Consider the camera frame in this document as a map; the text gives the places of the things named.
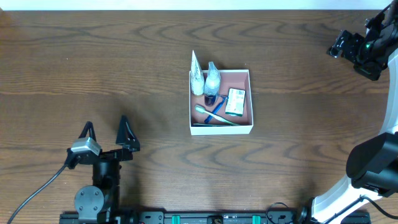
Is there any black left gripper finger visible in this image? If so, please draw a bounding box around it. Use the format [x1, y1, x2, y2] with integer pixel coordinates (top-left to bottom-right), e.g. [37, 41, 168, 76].
[79, 121, 96, 141]
[116, 115, 141, 152]

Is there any green white toothpaste tube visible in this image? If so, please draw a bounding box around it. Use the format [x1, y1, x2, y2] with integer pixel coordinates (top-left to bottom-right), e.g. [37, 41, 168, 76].
[190, 123, 232, 128]

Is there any green white toothbrush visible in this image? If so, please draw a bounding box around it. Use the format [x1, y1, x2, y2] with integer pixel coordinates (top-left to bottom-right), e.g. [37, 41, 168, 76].
[195, 105, 238, 126]

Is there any white Pantene tube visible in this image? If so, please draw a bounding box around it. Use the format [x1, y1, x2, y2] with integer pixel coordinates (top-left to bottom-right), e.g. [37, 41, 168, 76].
[190, 50, 205, 96]

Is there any clear plastic bottle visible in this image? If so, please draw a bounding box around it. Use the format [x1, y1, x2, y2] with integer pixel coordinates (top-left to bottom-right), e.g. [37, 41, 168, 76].
[204, 62, 221, 106]

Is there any blue disposable razor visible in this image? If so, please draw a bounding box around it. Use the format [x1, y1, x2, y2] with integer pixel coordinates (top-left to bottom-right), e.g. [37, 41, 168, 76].
[205, 95, 227, 124]

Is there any green Dettol soap box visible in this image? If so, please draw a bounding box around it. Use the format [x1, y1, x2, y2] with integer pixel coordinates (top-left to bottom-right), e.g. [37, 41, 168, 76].
[225, 88, 246, 116]

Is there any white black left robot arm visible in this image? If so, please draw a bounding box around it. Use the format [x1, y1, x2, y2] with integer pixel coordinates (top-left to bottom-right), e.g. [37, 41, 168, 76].
[59, 115, 141, 223]

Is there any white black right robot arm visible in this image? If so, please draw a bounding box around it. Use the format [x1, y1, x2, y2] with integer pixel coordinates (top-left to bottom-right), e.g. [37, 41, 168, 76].
[296, 1, 397, 223]

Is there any white box pink interior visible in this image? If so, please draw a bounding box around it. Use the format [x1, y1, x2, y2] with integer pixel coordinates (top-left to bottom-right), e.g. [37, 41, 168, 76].
[188, 70, 254, 136]

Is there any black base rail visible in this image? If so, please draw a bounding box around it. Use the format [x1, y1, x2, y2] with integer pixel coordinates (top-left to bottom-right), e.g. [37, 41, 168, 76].
[58, 210, 371, 224]

